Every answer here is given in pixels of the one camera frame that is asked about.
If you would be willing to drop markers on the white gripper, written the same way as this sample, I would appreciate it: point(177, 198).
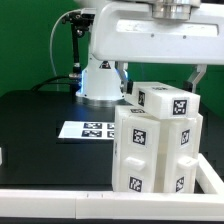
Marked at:
point(127, 32)

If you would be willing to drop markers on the white cabinet top block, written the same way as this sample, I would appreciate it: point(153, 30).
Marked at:
point(163, 101)

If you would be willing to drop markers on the white door panel with knob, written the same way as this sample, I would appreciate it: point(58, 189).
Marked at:
point(138, 154)

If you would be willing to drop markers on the white door panel with pegs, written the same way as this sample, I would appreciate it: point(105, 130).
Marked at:
point(182, 155)

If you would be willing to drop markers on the white cabinet body box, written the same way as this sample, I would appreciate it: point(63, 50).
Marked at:
point(123, 112)

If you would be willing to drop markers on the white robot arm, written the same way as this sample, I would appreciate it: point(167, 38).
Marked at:
point(100, 78)

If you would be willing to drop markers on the white marker base sheet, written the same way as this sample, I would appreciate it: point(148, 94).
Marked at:
point(83, 130)

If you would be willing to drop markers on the white part at left edge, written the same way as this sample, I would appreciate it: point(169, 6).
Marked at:
point(0, 156)

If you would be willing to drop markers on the white L-shaped fence frame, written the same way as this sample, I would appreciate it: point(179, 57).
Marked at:
point(207, 206)

